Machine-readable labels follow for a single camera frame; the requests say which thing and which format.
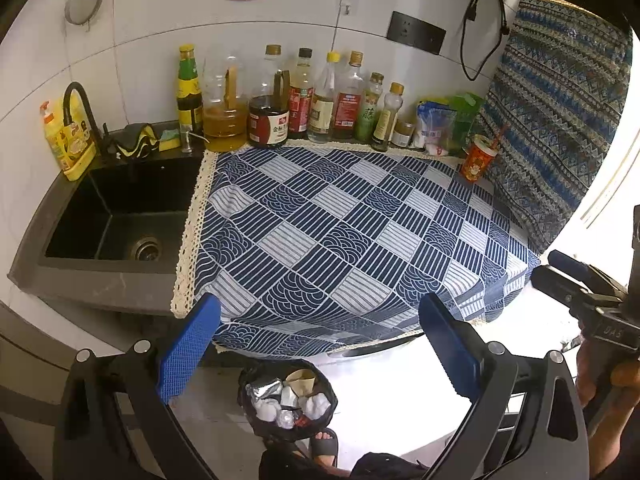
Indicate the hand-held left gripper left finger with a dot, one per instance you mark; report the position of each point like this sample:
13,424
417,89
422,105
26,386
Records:
187,345

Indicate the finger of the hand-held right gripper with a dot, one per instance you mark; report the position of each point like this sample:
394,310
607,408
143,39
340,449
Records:
555,281
575,262

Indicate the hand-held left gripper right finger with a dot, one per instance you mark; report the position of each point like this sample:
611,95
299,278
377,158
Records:
450,345

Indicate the silver foil bag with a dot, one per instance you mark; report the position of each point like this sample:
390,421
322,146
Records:
264,388

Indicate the bin with black bag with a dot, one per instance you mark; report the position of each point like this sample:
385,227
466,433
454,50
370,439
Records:
250,420

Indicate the large white tissue wad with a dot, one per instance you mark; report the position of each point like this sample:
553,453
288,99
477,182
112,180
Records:
266,410

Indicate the white paper sheet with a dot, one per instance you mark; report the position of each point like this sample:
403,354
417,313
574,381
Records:
290,396

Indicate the brown paper bag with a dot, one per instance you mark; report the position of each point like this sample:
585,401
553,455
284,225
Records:
302,381

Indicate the white plastic bag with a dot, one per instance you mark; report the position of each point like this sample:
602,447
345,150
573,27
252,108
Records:
319,405

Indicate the person's right forearm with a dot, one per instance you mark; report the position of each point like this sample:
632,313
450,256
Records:
620,445

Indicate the person's right hand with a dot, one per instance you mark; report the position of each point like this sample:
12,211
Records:
627,375

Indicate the red paper cup with straw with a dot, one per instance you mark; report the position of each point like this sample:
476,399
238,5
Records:
475,162

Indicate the black sink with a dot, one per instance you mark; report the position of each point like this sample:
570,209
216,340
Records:
115,220

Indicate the blue patterned curtain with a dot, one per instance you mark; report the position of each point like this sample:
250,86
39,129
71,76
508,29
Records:
550,120

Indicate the blue patterned tablecloth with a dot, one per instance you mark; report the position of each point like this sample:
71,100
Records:
350,240

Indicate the person's sandalled foot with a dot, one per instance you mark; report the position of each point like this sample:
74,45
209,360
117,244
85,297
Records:
325,447

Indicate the small white packet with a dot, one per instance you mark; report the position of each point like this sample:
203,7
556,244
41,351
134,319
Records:
436,149

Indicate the green bag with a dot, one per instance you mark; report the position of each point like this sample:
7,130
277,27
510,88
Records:
467,115

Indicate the white and blue bag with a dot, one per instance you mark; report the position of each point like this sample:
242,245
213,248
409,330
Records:
434,125

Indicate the chrome soap pump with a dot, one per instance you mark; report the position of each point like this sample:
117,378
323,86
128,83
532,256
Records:
190,142

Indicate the yellow green sponge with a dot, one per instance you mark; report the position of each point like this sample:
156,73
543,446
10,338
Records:
170,141

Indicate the black and yellow cloth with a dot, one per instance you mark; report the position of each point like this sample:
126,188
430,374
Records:
132,142

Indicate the small glass jar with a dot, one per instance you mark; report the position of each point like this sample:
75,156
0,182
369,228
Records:
402,135

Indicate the clear cooking oil jug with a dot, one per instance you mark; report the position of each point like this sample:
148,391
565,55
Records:
225,122

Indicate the pale oil bottle yellow cap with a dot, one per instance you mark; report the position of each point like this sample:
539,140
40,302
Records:
386,125

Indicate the dark soy sauce jug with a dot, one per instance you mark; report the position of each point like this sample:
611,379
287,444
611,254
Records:
267,127

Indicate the green label oil bottle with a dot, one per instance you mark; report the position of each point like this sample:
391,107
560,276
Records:
369,115

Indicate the yellow bottle with red cap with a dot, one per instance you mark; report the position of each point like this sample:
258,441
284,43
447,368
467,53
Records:
52,140

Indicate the green label sauce bottle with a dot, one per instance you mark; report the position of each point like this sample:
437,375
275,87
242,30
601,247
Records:
189,90

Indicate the red label dark liquid bottle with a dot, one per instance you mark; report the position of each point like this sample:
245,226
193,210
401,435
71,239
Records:
347,110

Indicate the red label black cap bottle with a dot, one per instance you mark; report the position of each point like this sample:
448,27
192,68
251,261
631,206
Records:
300,105

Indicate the black faucet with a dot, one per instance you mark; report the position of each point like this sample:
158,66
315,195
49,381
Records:
85,100

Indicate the clear bottle with yellow cap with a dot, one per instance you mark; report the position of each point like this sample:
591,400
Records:
322,110

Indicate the black socket panel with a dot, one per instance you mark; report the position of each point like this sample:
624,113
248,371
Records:
416,32

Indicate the metal mesh strainer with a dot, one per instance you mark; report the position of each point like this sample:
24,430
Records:
83,0

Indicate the white wall hook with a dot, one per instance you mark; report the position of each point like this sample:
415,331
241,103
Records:
345,9

